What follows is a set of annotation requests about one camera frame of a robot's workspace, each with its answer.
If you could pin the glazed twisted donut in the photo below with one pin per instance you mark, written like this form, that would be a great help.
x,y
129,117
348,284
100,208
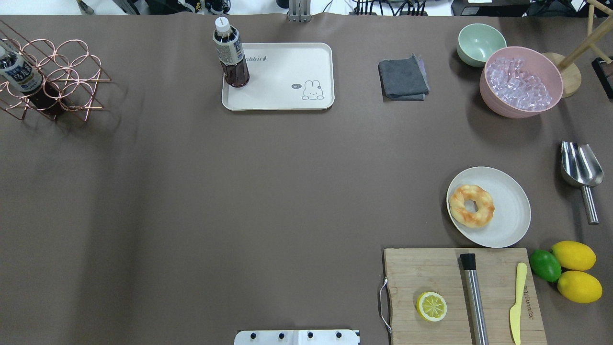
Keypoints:
x,y
471,206

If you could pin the cream round plate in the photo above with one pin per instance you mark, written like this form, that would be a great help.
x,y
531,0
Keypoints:
x,y
512,216

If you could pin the cream rabbit tray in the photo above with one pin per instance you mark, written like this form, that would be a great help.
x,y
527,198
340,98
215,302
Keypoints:
x,y
284,76

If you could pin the tea bottle on tray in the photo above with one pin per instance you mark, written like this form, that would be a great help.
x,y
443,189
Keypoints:
x,y
230,53

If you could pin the grey folded cloth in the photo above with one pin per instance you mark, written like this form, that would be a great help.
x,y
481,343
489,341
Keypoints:
x,y
404,79

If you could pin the bamboo cutting board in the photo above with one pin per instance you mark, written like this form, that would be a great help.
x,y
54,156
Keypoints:
x,y
412,271

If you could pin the half lemon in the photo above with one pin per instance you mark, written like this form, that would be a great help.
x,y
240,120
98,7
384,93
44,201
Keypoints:
x,y
431,306

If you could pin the steel muddler black tip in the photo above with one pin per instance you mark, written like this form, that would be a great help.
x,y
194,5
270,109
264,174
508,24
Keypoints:
x,y
469,266

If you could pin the green bowl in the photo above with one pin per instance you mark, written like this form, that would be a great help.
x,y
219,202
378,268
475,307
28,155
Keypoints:
x,y
477,42

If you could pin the pink bowl of ice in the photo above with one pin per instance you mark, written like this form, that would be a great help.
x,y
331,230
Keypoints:
x,y
518,82

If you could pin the yellow plastic knife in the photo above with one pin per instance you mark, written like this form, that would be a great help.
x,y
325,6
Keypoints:
x,y
516,309

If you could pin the green lime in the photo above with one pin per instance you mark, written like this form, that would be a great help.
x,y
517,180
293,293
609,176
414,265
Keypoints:
x,y
545,265

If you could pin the steel ice scoop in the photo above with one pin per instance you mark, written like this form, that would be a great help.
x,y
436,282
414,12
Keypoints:
x,y
582,170

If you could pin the yellow lemon upper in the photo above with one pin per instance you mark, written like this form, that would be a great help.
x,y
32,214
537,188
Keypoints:
x,y
574,255

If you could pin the yellow lemon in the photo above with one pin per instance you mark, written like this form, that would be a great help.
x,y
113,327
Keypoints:
x,y
579,287
574,255

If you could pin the yellow lemon lower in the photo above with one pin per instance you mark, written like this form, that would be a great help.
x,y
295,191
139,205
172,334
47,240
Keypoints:
x,y
579,287

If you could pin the tea bottle in rack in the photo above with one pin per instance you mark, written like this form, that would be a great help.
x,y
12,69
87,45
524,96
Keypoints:
x,y
42,95

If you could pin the wooden mug tree stand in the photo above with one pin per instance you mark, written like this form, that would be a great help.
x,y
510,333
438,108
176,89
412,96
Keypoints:
x,y
570,74

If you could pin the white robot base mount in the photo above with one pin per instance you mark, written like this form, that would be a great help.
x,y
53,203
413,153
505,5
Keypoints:
x,y
298,337

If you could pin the copper wire bottle rack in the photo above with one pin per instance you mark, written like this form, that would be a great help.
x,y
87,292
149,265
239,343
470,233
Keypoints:
x,y
71,74

